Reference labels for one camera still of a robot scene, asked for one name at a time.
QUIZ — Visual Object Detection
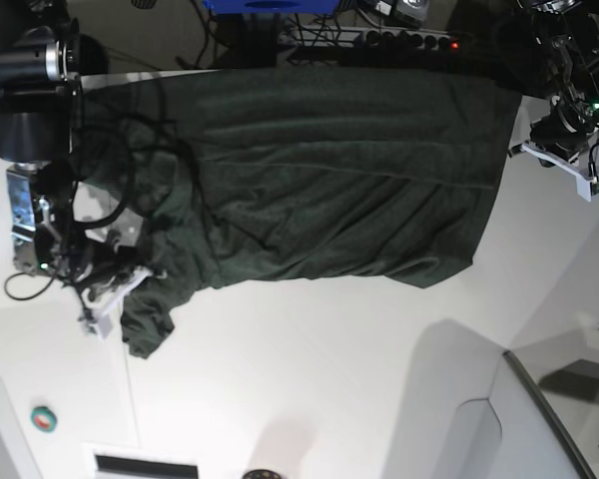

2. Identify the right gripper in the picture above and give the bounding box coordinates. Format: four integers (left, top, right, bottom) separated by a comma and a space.
62, 241, 167, 339

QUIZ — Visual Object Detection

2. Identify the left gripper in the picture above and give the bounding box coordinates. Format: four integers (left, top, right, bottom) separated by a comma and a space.
508, 104, 599, 202

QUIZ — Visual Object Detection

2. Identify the green red emergency button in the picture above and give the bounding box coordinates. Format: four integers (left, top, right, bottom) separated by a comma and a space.
30, 406, 58, 433

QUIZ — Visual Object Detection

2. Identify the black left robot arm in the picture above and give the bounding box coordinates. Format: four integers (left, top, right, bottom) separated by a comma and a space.
493, 1, 599, 201

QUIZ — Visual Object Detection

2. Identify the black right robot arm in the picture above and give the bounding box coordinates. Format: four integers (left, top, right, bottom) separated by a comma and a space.
0, 1, 152, 338

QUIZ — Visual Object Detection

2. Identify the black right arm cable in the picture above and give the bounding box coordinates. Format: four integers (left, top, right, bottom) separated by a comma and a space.
3, 114, 181, 303

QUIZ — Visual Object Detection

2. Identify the grey monitor frame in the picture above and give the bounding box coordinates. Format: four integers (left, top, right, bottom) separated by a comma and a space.
503, 350, 596, 479

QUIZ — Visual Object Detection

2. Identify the dark green t-shirt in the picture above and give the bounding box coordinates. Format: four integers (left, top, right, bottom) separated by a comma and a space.
83, 68, 521, 359

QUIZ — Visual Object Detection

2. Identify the white power strip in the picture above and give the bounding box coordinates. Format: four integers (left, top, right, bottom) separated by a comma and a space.
279, 25, 462, 52

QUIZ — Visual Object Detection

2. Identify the black round knob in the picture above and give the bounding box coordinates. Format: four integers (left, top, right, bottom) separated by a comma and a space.
243, 469, 284, 479

